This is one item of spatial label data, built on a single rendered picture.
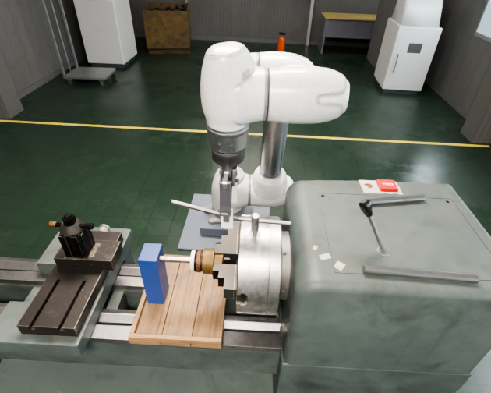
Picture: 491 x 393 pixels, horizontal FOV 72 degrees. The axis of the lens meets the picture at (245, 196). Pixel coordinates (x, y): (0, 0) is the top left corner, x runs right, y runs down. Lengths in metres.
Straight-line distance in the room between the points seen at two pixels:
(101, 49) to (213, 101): 6.43
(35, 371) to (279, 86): 1.46
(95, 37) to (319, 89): 6.50
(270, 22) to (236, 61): 8.23
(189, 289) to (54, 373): 0.66
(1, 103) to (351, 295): 4.99
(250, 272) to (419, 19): 5.51
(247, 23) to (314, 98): 8.24
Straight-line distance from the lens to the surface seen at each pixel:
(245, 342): 1.21
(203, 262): 1.10
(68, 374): 1.66
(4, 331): 1.37
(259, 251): 0.98
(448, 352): 1.23
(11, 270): 1.67
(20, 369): 1.75
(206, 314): 1.25
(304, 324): 1.00
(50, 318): 1.27
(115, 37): 6.89
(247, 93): 0.64
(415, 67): 6.22
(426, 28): 6.10
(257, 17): 8.84
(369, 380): 1.32
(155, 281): 1.20
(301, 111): 0.66
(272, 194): 1.56
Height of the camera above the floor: 1.92
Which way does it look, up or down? 37 degrees down
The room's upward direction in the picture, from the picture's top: 2 degrees clockwise
